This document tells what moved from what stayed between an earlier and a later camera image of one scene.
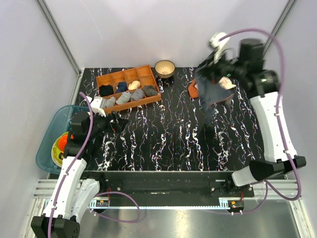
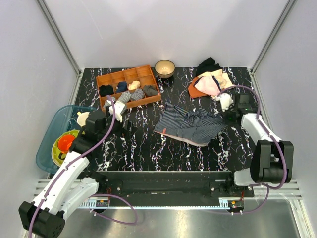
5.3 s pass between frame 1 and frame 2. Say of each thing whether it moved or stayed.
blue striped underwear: moved
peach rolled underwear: stayed
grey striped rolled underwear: stayed
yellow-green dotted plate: stayed
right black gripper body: moved
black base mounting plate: stayed
